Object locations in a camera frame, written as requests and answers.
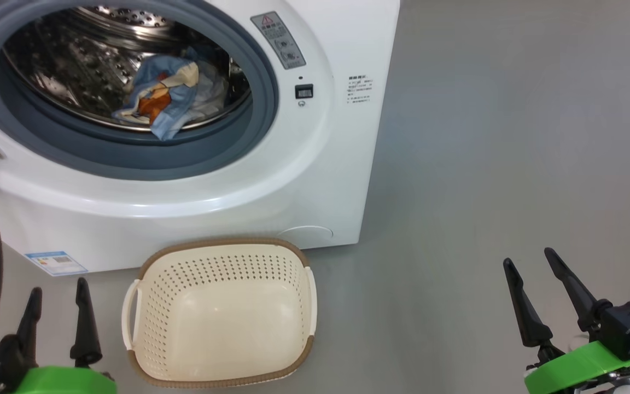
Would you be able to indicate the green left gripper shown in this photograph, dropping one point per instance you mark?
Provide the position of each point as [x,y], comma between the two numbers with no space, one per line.
[63,383]

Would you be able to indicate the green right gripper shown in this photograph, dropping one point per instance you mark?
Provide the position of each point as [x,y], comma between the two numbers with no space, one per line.
[572,369]

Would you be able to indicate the blue garment large orange print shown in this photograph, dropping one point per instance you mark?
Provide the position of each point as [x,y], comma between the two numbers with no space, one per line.
[167,93]

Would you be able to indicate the cream perforated laundry basket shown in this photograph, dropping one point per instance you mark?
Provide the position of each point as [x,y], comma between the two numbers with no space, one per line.
[227,328]

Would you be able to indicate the white front-load washing machine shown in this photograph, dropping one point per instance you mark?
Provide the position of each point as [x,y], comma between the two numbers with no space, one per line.
[326,180]

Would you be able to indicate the black door latch socket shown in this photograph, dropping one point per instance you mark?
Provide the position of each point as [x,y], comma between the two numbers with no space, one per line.
[304,91]

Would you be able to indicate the blue energy label sticker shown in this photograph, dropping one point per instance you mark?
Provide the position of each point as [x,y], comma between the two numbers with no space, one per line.
[56,263]

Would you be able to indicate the round filter cover panel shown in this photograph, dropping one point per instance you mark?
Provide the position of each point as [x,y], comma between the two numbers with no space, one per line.
[305,235]

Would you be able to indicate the printed black text label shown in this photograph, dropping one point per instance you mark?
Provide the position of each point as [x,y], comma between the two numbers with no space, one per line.
[360,89]

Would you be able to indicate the grey warning sticker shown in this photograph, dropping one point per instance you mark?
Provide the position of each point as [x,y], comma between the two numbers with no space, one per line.
[278,39]

